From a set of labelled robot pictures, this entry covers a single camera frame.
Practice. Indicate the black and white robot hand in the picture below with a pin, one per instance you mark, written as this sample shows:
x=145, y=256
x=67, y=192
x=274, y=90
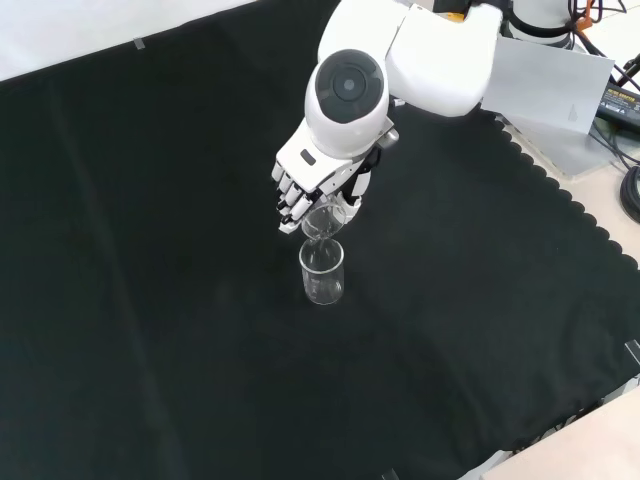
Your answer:
x=310, y=160

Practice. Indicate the clear glass beaker with water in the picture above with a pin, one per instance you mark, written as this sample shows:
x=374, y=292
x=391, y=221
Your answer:
x=325, y=222

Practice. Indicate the clear glass graduated beaker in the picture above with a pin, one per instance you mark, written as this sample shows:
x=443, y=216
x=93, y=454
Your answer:
x=322, y=285

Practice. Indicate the black bench cloth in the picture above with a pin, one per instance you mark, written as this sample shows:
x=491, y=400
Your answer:
x=150, y=275

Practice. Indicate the yellow stop button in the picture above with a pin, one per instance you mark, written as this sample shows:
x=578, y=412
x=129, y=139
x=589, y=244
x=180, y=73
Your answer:
x=452, y=15

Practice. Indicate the grey tape piece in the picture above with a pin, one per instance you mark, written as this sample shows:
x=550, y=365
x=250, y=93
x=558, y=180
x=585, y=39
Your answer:
x=633, y=351
x=389, y=475
x=139, y=44

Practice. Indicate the pale grey board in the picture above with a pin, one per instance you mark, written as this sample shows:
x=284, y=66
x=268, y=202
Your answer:
x=545, y=85

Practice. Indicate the black power adapter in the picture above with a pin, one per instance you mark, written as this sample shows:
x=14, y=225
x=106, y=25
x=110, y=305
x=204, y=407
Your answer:
x=620, y=102

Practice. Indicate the beige wooden board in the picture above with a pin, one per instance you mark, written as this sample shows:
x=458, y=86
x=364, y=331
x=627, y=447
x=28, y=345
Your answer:
x=575, y=440

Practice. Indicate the pale base plate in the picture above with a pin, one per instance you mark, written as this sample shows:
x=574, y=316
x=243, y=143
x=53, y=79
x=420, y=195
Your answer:
x=565, y=150

